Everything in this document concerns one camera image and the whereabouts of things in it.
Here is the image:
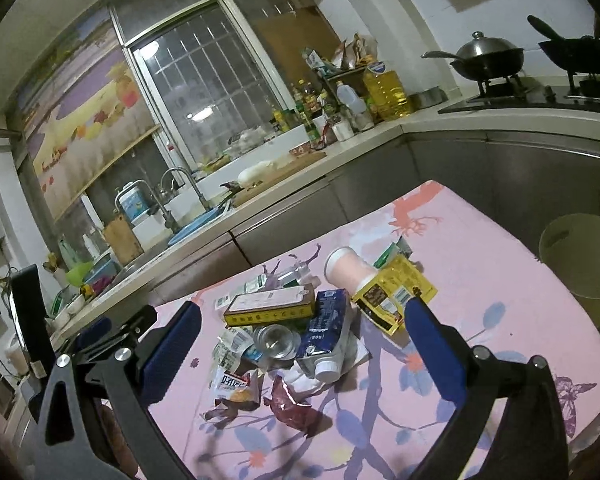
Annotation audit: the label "blue white milk carton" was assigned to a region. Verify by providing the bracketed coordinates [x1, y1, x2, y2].
[294, 289, 353, 384]

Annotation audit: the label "pink paper cup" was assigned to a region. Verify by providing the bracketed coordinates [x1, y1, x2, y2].
[324, 246, 378, 296]

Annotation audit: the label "white tissue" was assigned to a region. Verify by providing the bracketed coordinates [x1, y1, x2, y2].
[276, 334, 370, 400]

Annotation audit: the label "yellow cardboard box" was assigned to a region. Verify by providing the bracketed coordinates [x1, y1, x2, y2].
[223, 284, 315, 327]

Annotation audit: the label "dark red foil wrapper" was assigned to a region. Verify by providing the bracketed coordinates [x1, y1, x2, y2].
[263, 376, 322, 436]

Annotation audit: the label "orange white snack packet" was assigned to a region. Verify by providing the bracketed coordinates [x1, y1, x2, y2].
[211, 368, 261, 410]

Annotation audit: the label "chrome kitchen faucet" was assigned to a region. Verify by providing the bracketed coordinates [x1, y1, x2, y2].
[114, 167, 212, 234]

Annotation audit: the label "round green trash bin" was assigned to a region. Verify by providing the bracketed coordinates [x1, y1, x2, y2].
[539, 214, 600, 327]

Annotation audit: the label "grey kitchen counter cabinets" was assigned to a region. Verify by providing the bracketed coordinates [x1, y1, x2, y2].
[54, 109, 600, 340]

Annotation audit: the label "barred kitchen window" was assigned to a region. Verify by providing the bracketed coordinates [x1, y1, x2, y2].
[109, 0, 338, 166]

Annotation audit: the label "green plastic bowl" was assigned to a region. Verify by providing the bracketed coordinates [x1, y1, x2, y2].
[66, 261, 94, 288]

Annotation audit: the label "white barcode wrapper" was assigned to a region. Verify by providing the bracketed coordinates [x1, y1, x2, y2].
[212, 327, 253, 373]

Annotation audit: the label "yellow snack wrapper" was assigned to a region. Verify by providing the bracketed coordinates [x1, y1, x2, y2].
[352, 254, 438, 336]

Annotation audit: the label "pink floral tablecloth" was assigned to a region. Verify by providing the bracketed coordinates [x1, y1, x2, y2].
[150, 181, 600, 479]

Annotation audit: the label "green white snack wrapper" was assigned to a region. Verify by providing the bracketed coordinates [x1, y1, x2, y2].
[373, 236, 413, 269]

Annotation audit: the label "wooden cutting board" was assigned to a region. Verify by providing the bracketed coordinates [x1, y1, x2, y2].
[104, 214, 144, 266]

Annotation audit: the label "blue white water jug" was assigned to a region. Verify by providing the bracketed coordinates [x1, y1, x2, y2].
[114, 182, 149, 226]

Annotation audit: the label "yellow cooking oil jug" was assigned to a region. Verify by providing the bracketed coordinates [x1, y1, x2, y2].
[363, 61, 413, 120]

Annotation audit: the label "white plastic bottle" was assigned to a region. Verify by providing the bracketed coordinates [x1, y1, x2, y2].
[336, 80, 367, 117]

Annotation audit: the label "lidded steel wok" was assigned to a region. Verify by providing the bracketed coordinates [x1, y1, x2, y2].
[422, 30, 524, 81]

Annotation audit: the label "black gas stove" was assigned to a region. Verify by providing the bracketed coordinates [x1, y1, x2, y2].
[439, 75, 600, 114]

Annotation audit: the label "black wok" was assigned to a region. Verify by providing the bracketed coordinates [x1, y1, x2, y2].
[527, 15, 600, 75]

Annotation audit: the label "fruit pattern wall poster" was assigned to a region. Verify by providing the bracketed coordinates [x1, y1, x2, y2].
[14, 8, 158, 219]

